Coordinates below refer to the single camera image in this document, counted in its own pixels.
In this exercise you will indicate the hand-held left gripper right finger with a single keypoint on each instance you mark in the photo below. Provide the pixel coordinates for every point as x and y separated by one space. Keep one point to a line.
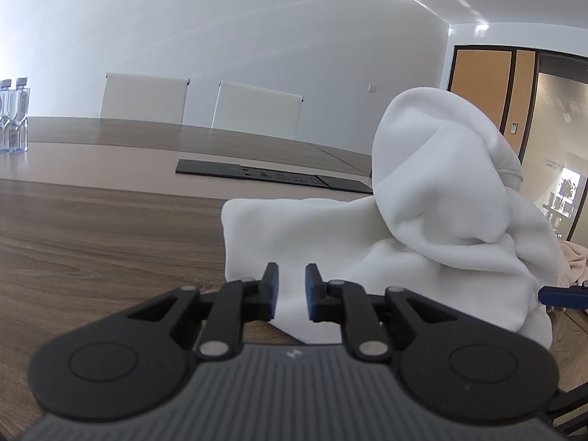
311 291

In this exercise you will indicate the beige sweatpants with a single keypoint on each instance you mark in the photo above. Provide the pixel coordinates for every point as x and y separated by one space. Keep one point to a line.
576 262

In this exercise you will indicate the black table socket panel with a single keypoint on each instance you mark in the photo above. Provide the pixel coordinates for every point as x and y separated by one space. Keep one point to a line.
211 167

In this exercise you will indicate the white chair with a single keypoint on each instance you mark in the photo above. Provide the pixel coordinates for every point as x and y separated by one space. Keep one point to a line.
257 108
144 99

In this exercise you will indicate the group of water bottles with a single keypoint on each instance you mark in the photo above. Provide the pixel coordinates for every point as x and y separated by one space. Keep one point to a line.
18 115

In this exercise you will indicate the wooden door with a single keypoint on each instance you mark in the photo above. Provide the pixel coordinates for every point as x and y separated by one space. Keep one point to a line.
477 78

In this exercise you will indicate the white wall remote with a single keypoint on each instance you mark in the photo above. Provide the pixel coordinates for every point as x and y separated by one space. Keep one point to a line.
514 127

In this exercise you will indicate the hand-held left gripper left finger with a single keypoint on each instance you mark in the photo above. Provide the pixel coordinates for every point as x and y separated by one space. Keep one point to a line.
274 289

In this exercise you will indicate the white sweatshirt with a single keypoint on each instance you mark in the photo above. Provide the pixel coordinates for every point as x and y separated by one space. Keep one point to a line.
436 193

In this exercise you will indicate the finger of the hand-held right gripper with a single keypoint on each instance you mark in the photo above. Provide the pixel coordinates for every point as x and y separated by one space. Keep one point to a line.
562 296

